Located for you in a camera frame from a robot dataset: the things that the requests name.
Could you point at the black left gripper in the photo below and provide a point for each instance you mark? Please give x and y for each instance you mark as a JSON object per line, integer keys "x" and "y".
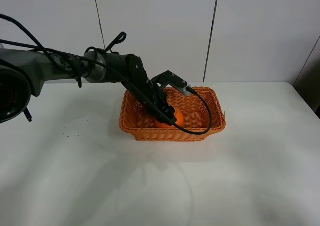
{"x": 156, "y": 104}

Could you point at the orange with stem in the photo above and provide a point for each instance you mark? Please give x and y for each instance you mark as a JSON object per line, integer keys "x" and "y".
{"x": 178, "y": 115}

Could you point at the orange wicker basket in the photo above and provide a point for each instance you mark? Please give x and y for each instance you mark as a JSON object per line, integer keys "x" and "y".
{"x": 135, "y": 120}

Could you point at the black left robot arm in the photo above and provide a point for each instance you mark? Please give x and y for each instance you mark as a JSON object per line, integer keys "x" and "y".
{"x": 24, "y": 72}

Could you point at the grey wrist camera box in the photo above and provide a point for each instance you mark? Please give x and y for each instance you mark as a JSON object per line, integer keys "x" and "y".
{"x": 169, "y": 78}

